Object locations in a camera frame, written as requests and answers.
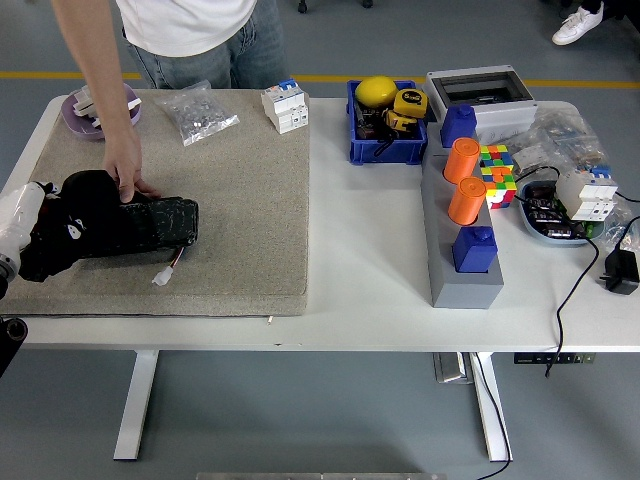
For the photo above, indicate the black office chair base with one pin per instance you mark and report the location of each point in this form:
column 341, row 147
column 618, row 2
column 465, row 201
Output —
column 632, row 10

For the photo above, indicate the purple plastic tray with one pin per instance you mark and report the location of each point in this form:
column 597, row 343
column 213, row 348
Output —
column 75, row 125

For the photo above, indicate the person's right forearm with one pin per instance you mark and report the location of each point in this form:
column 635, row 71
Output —
column 100, row 65

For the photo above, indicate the black power adapter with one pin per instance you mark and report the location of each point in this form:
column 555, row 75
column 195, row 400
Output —
column 622, row 272

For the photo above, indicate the colourful puzzle cube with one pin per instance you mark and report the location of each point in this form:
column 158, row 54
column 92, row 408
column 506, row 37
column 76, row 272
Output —
column 497, row 175

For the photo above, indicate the orange cylinder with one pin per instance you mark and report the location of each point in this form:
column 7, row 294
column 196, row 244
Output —
column 460, row 162
column 465, row 202

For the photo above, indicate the white table leg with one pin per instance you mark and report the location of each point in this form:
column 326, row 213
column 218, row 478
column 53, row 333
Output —
column 486, row 415
column 137, row 400

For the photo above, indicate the black table control panel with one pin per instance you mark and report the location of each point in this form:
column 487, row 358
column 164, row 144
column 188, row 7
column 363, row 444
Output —
column 550, row 358

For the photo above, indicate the small black parts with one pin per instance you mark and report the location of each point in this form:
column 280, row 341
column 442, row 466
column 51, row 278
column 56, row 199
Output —
column 367, row 125

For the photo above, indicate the white plastic strip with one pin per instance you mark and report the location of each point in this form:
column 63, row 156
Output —
column 134, row 103
column 82, row 102

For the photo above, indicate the clear bag of parts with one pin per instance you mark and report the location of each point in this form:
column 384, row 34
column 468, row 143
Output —
column 625, row 210
column 560, row 132

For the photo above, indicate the person's right hand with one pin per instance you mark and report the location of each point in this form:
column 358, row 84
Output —
column 125, row 160

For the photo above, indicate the clear bag of screws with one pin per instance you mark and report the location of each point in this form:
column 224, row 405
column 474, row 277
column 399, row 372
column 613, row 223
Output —
column 197, row 112

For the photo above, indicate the blue block with knob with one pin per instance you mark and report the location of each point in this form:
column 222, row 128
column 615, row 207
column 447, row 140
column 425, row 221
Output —
column 472, row 252
column 457, row 127

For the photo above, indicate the white circuit breaker blue top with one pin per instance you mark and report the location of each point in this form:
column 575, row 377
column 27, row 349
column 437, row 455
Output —
column 582, row 195
column 285, row 107

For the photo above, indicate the person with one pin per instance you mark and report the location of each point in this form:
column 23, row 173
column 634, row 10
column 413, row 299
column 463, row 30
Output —
column 575, row 25
column 200, row 30

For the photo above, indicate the grey-brown table mat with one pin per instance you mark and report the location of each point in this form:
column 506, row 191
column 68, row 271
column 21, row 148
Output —
column 240, row 210

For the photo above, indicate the grey electrical enclosure box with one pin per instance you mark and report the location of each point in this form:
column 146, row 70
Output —
column 500, row 117

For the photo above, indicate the black rag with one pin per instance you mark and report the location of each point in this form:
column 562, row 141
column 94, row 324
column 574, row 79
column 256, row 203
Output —
column 90, row 210

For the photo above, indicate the yellow tape measure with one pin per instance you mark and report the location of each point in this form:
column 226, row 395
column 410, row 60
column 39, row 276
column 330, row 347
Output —
column 410, row 102

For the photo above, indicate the light blue bowl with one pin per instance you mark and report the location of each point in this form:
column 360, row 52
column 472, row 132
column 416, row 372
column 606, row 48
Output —
column 550, row 241

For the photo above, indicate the blue plastic bin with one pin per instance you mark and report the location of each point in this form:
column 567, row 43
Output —
column 385, row 152

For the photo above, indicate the glossy black panel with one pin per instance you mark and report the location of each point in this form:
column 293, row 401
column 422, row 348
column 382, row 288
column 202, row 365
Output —
column 170, row 225

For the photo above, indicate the yellow dome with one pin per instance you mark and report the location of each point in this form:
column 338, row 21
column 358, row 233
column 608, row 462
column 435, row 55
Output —
column 375, row 91

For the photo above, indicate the yellow black tool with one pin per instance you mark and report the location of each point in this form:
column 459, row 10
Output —
column 397, row 120

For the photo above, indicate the grey metal box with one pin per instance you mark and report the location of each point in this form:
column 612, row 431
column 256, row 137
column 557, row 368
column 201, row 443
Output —
column 450, row 367

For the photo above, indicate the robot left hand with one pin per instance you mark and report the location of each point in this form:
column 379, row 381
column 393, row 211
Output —
column 20, row 215

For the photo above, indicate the black electronic parts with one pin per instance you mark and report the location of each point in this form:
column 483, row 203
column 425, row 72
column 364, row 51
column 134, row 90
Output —
column 542, row 210

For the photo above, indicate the grey peg holder base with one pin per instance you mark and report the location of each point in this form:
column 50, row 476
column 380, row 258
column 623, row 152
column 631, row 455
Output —
column 465, row 290

